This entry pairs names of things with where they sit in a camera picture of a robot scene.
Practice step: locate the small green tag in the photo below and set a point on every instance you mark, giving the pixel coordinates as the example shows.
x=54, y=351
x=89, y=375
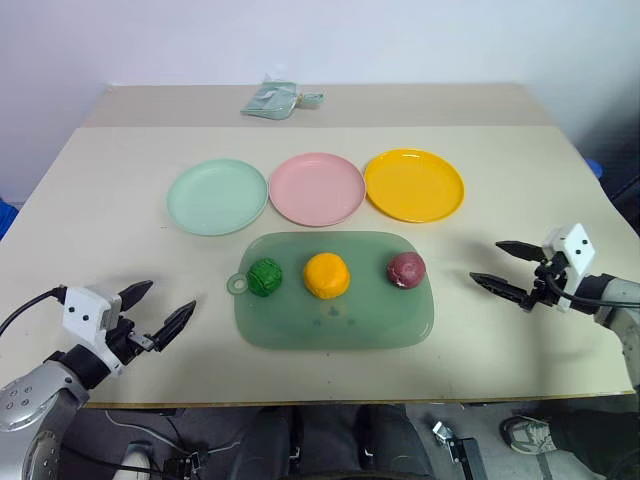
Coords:
x=311, y=98

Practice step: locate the black floor box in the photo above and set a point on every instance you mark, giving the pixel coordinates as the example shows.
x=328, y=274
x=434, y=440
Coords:
x=185, y=466

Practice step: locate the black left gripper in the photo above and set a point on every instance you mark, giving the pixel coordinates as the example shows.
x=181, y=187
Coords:
x=122, y=340

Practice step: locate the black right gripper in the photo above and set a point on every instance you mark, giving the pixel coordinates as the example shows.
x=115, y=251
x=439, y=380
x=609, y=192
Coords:
x=547, y=287

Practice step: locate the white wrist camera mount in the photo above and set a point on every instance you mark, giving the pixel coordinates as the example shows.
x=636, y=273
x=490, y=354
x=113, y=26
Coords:
x=82, y=310
x=575, y=247

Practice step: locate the green plastic-wrapped packet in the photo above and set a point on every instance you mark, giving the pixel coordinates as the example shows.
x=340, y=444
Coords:
x=270, y=100

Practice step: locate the dark red ball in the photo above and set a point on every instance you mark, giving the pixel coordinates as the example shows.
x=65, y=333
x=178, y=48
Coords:
x=406, y=270

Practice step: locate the small blue object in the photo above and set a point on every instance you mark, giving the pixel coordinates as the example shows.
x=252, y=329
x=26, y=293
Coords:
x=597, y=167

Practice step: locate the dark trouser leg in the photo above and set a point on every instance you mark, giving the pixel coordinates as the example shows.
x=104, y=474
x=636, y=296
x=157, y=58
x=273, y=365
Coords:
x=600, y=435

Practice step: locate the grey green sneaker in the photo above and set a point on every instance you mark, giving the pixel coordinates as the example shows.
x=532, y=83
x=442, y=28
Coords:
x=530, y=435

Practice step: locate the silver metal bracket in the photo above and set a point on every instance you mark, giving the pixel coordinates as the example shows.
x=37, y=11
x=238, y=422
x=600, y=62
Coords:
x=442, y=433

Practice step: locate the dark rounded shape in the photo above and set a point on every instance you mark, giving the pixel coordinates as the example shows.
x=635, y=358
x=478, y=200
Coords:
x=267, y=445
x=390, y=442

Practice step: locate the orange ball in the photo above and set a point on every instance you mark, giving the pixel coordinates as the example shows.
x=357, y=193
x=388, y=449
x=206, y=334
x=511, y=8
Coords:
x=326, y=276

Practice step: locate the green ball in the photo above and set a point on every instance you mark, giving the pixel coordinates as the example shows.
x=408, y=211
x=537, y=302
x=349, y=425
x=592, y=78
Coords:
x=264, y=277

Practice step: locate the white shoe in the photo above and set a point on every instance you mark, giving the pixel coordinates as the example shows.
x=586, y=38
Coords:
x=136, y=460

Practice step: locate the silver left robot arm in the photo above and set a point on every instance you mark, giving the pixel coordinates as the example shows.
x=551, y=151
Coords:
x=30, y=400

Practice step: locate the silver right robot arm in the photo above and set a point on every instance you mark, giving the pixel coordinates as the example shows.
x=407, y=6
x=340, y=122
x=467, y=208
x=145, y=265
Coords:
x=622, y=310

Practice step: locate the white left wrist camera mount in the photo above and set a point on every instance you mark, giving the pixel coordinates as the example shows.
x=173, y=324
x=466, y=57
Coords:
x=82, y=310

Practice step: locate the yellow plate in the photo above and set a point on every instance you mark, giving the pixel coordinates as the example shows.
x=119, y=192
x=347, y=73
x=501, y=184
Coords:
x=414, y=185

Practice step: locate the translucent green tray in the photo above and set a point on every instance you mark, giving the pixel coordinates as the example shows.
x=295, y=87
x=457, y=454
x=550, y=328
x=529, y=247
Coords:
x=340, y=315

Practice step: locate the light green plate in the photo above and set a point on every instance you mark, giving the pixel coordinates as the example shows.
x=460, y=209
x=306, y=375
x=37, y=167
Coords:
x=216, y=196

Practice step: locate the pink plate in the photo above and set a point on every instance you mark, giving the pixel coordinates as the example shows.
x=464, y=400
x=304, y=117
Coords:
x=317, y=188

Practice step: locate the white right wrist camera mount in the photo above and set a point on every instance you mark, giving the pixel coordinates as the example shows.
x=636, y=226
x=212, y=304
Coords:
x=575, y=247

